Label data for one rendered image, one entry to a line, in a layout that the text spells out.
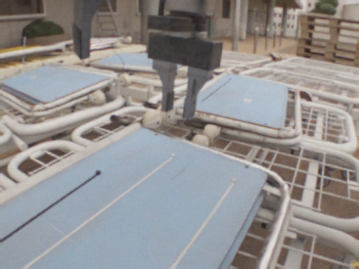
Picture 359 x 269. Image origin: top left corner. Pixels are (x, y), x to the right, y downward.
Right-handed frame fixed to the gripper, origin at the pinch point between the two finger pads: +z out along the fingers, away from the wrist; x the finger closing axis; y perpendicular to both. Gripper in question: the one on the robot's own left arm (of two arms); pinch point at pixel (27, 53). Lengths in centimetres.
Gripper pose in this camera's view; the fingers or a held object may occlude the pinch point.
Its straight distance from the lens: 33.2
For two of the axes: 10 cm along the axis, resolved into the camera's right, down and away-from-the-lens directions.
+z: -2.0, 6.7, 7.1
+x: -7.6, 3.5, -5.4
